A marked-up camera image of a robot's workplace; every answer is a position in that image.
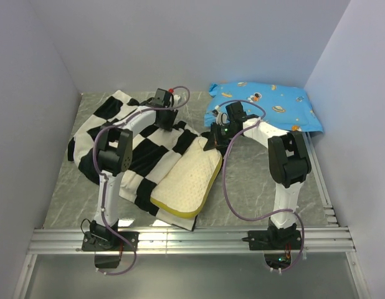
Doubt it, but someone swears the black white checkered pillowcase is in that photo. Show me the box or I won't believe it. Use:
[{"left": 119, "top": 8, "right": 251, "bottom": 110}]
[{"left": 68, "top": 90, "right": 204, "bottom": 231}]

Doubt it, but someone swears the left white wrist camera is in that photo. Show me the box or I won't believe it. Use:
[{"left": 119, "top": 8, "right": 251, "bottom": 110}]
[{"left": 168, "top": 88, "right": 182, "bottom": 106}]

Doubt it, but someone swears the aluminium mounting rail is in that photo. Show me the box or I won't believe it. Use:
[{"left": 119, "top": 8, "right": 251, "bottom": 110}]
[{"left": 27, "top": 227, "right": 356, "bottom": 255}]

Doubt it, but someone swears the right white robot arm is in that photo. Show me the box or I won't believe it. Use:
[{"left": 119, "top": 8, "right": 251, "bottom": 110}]
[{"left": 204, "top": 100, "right": 311, "bottom": 249}]

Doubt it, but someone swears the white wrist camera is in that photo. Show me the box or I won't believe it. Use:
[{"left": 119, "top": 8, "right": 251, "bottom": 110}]
[
  {"left": 212, "top": 110, "right": 229, "bottom": 125},
  {"left": 168, "top": 88, "right": 182, "bottom": 106}
]

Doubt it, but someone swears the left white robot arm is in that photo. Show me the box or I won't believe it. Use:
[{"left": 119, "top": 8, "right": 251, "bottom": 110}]
[{"left": 90, "top": 88, "right": 180, "bottom": 250}]

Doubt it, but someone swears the cream yellow pillow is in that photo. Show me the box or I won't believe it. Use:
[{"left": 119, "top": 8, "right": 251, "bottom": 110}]
[{"left": 150, "top": 136, "right": 222, "bottom": 219}]

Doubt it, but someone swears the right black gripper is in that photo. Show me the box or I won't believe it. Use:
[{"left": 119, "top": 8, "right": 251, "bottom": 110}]
[{"left": 204, "top": 122, "right": 239, "bottom": 152}]

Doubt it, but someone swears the blue space print pillow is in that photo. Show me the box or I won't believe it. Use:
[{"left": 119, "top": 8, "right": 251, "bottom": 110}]
[{"left": 204, "top": 82, "right": 323, "bottom": 132}]

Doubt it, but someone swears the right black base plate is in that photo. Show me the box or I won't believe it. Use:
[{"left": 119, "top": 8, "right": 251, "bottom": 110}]
[{"left": 242, "top": 228, "right": 303, "bottom": 251}]

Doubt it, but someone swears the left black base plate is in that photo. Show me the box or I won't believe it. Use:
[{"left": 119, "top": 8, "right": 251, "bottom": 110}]
[{"left": 81, "top": 231, "right": 139, "bottom": 252}]

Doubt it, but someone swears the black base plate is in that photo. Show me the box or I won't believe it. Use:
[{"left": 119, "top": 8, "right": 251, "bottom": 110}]
[
  {"left": 81, "top": 231, "right": 139, "bottom": 252},
  {"left": 242, "top": 228, "right": 303, "bottom": 251}
]

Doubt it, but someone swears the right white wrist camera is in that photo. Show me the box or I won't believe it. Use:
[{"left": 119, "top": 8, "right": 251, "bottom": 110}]
[{"left": 212, "top": 110, "right": 229, "bottom": 125}]

